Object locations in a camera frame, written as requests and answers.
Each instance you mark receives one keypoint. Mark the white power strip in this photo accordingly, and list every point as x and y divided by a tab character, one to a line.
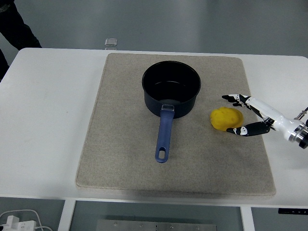
20	225

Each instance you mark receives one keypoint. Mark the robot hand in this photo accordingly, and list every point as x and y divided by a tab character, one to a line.
279	116

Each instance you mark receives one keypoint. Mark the yellow potato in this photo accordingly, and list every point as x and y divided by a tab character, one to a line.
225	119

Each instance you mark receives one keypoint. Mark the grey metal plate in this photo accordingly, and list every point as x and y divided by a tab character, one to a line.
156	226

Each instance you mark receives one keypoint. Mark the beige fabric mat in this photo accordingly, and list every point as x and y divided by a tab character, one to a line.
125	149

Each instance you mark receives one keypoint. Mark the white table leg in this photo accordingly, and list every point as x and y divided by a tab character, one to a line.
65	216
247	220

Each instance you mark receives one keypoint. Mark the person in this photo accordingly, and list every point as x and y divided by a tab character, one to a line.
16	29

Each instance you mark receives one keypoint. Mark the small clear plastic box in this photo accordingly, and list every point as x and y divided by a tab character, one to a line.
111	42

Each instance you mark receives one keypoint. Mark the black table control panel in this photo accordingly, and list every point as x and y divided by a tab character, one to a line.
292	211

